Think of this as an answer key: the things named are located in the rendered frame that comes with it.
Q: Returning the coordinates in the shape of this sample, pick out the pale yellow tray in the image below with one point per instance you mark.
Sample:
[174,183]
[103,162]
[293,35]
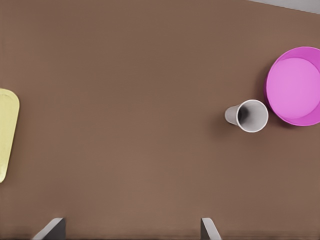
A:
[7,130]

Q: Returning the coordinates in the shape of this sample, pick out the white IKEA cup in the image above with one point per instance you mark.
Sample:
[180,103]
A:
[250,116]

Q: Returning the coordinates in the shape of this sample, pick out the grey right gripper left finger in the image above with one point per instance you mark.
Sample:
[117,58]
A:
[53,229]

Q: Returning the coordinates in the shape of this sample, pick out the pink plastic bowl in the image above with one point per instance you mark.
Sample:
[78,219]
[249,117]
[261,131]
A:
[295,86]

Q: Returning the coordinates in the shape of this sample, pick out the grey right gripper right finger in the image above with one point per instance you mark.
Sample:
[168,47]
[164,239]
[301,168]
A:
[209,230]

